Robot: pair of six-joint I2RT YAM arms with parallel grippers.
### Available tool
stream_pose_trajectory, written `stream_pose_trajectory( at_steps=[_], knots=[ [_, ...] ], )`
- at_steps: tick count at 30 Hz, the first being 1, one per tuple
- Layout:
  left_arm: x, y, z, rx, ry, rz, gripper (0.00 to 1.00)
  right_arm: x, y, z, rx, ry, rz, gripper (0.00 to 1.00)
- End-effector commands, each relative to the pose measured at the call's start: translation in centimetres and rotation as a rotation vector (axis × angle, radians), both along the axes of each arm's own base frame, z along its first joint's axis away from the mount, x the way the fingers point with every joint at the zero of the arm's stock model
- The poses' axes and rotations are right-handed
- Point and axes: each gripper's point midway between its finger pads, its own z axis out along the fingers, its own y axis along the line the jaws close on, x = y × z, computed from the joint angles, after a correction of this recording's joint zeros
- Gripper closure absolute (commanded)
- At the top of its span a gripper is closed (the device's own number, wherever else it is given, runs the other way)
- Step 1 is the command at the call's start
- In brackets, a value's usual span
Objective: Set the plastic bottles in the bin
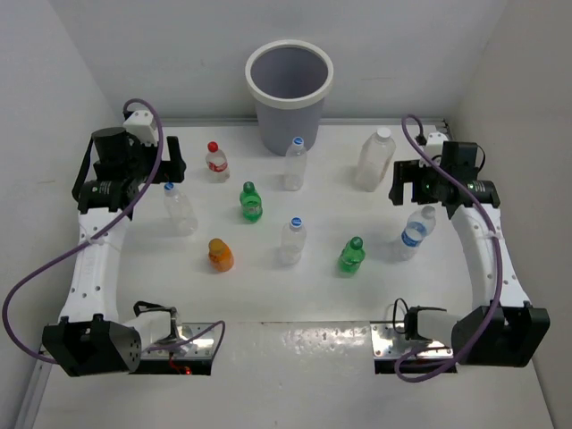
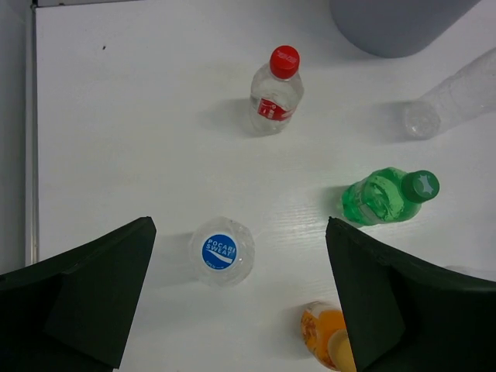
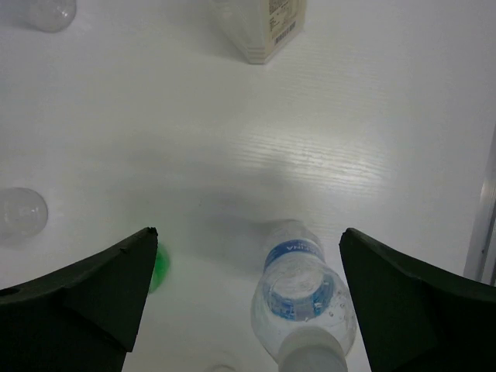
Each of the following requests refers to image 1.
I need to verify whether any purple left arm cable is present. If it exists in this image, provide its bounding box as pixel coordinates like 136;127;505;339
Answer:
1;98;226;364

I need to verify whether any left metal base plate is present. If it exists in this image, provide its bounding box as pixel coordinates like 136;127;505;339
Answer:
142;321;226;360

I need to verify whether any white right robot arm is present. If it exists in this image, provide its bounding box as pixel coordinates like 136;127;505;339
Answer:
389;156;551;367

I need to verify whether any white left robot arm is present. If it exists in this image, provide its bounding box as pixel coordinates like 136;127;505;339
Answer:
42;127;186;377

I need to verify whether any metal base plate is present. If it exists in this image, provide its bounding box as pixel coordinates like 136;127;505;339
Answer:
370;322;453;361
142;321;226;360

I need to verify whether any green bottle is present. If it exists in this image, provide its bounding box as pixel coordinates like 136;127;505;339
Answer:
240;181;263;223
338;236;366;274

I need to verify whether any red cap cola bottle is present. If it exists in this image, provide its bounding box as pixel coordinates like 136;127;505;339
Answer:
206;141;230;183

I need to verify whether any water bottle blue label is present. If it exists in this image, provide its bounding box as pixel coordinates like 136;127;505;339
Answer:
390;206;436;263

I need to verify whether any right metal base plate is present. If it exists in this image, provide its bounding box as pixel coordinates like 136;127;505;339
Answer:
370;322;453;361

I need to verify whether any green bottle centre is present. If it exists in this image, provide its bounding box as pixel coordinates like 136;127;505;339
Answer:
240;181;263;223

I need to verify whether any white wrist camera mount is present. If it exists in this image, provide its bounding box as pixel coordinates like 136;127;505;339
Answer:
425;131;449;158
123;110;158;147

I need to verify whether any grey plastic waste bin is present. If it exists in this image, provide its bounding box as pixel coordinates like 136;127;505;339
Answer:
245;39;333;156

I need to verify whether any aluminium frame rail left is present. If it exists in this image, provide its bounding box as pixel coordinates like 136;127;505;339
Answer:
14;361;52;429

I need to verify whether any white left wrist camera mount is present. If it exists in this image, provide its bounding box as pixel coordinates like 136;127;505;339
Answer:
123;110;158;147

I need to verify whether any large clear bottle white cap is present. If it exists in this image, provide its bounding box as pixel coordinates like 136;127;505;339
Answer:
355;127;396;192

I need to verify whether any green bottle right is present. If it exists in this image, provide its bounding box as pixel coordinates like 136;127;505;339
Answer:
338;236;366;274

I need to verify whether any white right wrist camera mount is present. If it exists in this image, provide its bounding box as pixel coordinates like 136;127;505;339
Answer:
425;131;449;158

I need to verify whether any clear bottle blue cap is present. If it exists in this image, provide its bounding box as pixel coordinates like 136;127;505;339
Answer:
164;182;198;236
283;137;307;191
279;216;307;265

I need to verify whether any orange juice bottle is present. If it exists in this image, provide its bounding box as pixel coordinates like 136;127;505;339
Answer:
208;238;234;273

